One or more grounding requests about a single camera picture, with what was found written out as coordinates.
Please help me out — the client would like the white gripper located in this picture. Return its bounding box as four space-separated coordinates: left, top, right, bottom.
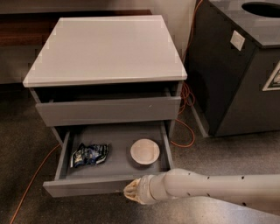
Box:
123 174 166 205

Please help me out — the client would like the grey drawer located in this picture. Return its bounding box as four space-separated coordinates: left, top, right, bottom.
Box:
36 96 180 127
43 122 173 198

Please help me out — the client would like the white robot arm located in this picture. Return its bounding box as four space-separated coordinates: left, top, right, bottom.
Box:
123 169 280 215

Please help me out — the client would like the blue chip bag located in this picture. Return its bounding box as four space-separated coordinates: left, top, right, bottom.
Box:
70 143 109 168

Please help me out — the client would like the white bowl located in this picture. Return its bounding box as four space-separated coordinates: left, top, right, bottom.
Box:
130 138 160 165

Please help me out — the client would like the white label on bin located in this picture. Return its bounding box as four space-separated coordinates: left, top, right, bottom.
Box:
230 31 245 51

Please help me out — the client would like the orange cable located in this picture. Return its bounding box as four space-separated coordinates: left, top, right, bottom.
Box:
8 0 204 224

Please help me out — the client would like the black trash bin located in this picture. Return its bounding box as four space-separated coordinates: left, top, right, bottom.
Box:
185 0 280 137

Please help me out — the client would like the grey drawer cabinet white top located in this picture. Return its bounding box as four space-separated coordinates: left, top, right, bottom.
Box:
23 15 187 141

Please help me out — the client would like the grey top drawer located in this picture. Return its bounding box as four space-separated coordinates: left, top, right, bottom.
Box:
36 96 180 127

